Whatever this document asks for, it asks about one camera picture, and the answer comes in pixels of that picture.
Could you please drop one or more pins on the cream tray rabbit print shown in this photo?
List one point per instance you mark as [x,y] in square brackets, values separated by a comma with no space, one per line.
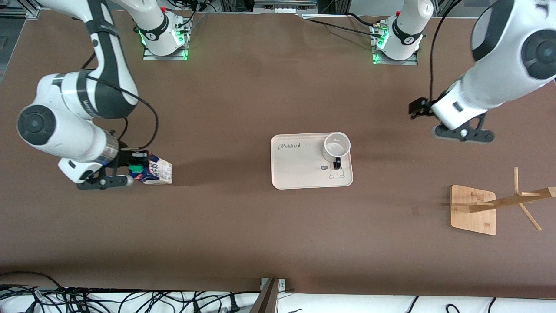
[299,169]

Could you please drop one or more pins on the aluminium frame profile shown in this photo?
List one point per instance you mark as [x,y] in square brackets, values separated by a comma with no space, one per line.
[266,300]

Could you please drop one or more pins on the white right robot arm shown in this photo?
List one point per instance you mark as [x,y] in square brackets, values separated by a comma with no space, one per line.
[78,102]

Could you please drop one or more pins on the wooden cup rack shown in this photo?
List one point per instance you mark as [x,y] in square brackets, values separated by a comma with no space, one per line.
[473,217]

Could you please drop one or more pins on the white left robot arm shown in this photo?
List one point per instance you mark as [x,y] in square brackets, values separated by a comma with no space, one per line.
[499,65]

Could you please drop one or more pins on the blue milk carton green cap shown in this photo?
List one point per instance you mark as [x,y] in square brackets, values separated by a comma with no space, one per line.
[158,171]

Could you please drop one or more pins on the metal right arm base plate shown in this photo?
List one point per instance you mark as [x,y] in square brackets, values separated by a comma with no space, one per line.
[150,56]

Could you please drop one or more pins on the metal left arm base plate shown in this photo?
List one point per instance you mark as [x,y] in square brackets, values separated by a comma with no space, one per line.
[412,62]

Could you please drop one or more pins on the grey metal equipment box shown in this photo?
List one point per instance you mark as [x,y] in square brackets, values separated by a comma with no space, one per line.
[284,5]

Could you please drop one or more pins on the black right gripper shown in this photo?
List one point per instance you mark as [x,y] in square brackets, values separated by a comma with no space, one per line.
[126,157]

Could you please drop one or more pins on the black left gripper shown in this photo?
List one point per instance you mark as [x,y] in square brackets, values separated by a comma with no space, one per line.
[419,107]

